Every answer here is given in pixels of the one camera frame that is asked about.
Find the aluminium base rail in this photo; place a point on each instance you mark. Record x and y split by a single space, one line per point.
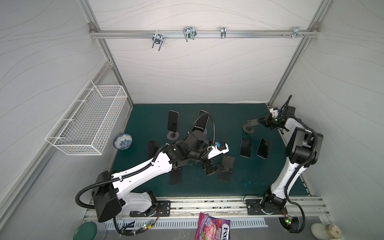
234 207

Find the round stand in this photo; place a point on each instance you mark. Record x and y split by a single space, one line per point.
172 136
248 127

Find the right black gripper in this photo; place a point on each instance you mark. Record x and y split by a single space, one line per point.
270 120

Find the centre metal U-bolt clamp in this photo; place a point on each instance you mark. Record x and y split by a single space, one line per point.
189 33

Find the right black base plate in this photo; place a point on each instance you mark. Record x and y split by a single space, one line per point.
254 207

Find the front right folding stand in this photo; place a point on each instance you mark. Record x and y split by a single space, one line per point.
226 169

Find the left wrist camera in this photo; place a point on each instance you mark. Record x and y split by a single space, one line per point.
217 149

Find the left metal U-bolt clamp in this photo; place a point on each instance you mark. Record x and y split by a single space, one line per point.
158 39

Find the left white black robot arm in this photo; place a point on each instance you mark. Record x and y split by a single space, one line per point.
112 193

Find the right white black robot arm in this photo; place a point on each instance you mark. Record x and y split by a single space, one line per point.
302 150

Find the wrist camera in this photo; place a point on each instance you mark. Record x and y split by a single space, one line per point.
217 149
274 112

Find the blue white ceramic bowl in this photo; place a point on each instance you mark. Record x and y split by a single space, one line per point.
123 141

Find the teal phone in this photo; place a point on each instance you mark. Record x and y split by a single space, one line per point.
264 148

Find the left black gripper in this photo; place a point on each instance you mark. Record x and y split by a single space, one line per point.
210 168

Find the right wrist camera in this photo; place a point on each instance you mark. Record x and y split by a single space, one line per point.
274 112

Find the purple phone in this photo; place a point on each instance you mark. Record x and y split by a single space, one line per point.
152 147

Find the white vent grille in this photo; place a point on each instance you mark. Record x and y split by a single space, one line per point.
172 224

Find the metal u-bolt clamp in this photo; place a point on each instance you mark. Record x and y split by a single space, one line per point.
158 39
189 33

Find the small metal bracket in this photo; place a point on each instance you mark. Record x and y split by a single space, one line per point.
223 32

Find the right metal bolt bracket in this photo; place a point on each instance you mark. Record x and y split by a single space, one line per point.
295 34

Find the pink snack bag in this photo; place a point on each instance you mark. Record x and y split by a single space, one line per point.
210 228

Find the white wire basket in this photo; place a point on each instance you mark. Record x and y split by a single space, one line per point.
85 127

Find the folding stand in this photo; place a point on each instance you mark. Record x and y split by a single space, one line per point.
226 169
175 177

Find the aluminium cross bar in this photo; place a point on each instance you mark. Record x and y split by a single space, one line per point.
201 34

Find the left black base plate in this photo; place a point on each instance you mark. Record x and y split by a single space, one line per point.
162 209

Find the front left folding stand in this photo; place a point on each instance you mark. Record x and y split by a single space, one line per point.
175 177

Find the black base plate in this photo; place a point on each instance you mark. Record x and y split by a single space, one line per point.
162 209
254 207

